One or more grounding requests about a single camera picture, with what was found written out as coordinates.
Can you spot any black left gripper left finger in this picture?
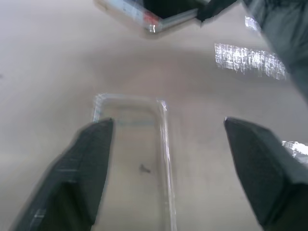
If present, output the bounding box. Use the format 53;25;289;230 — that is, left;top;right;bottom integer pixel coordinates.
9;117;115;231

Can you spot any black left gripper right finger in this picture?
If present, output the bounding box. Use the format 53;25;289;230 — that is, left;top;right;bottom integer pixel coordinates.
223;116;308;231

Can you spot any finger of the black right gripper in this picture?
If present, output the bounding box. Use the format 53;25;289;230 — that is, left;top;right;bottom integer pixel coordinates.
242;0;308;107
196;0;238;23

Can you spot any metal-framed box edge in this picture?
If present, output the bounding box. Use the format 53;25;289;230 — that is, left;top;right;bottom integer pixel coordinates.
93;0;210;34

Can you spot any clear plastic tray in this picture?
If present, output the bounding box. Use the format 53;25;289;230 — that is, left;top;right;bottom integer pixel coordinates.
92;93;178;231

